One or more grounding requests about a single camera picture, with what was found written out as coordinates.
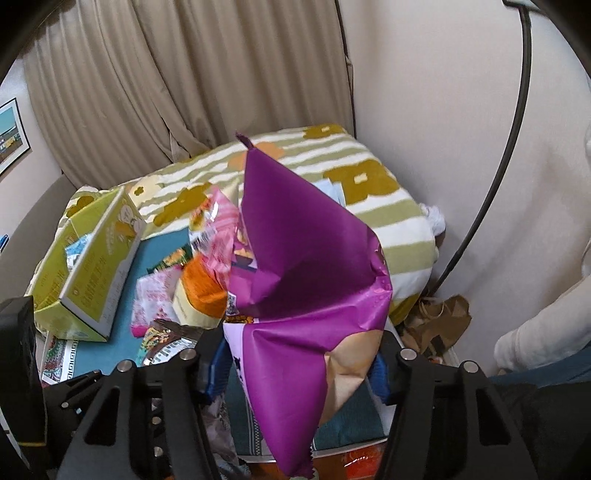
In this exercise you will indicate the light blue snack packet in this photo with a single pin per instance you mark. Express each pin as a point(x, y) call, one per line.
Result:
point(78, 251)

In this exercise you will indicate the floral striped blanket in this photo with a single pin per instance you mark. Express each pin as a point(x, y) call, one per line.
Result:
point(369, 152)

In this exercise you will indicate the beige curtain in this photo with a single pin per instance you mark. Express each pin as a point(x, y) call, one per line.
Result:
point(184, 83)

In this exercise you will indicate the brown paper bag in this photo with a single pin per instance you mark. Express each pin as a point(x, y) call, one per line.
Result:
point(438, 323)

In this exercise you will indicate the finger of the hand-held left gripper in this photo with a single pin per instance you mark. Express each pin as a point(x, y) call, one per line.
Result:
point(69, 394)

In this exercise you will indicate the blue pen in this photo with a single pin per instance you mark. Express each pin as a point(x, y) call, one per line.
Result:
point(3, 243)

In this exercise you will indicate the dark green snack packet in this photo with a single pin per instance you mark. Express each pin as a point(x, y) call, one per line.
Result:
point(171, 259)

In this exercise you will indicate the red orange snack packet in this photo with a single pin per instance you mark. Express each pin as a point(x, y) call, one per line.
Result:
point(360, 461)

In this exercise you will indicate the orange cream snack packet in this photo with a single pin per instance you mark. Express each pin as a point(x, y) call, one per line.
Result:
point(198, 286)

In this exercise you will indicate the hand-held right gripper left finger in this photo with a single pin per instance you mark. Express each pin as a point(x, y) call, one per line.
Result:
point(214, 369)

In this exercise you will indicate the framed wall picture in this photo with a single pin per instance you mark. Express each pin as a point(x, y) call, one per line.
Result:
point(11, 134)

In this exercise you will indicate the purple snack bag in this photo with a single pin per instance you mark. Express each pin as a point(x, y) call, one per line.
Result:
point(300, 230)

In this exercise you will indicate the white clothing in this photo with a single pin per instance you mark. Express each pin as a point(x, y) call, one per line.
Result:
point(545, 323)

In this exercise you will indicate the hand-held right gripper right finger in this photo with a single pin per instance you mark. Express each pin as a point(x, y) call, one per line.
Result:
point(381, 378)

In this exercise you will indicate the teal patterned cloth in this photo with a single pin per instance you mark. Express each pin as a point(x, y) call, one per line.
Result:
point(117, 348)

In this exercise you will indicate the green cardboard box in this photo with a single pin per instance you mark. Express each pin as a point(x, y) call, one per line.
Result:
point(97, 277)

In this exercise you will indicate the white pink patterned snack packet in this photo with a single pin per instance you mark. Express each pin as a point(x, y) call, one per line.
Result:
point(152, 295)

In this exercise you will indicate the dark clothing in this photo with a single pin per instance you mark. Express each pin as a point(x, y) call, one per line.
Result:
point(554, 415)

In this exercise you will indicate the crumpled white cloth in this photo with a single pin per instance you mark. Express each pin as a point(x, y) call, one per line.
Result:
point(434, 221)

